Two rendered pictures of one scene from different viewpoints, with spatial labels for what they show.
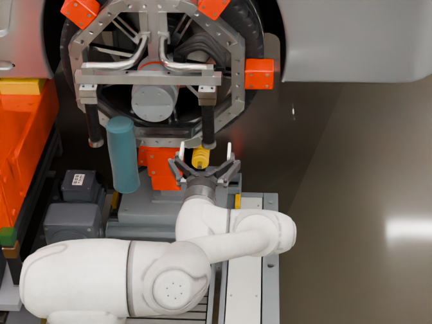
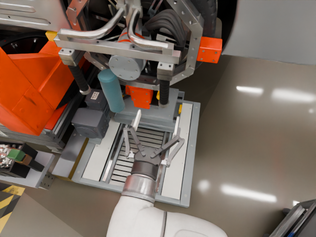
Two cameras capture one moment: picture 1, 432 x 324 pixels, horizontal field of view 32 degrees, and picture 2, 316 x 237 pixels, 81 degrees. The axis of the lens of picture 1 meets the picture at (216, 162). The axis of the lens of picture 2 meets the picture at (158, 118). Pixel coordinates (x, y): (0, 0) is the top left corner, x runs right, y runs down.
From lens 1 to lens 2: 157 cm
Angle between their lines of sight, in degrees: 20
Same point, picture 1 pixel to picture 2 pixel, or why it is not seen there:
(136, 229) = (129, 117)
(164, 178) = (140, 102)
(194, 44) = (159, 20)
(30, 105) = not seen: hidden behind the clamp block
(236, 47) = (197, 27)
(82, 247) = not seen: outside the picture
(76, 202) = (93, 107)
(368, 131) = (246, 72)
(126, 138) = (111, 85)
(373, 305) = (239, 172)
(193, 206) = (127, 212)
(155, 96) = (125, 63)
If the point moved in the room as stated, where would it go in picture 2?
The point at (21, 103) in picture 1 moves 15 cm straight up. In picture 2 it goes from (58, 48) to (44, 22)
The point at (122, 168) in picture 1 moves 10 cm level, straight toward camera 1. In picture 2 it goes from (111, 100) to (108, 117)
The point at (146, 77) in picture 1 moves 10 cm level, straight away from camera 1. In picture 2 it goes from (114, 49) to (118, 30)
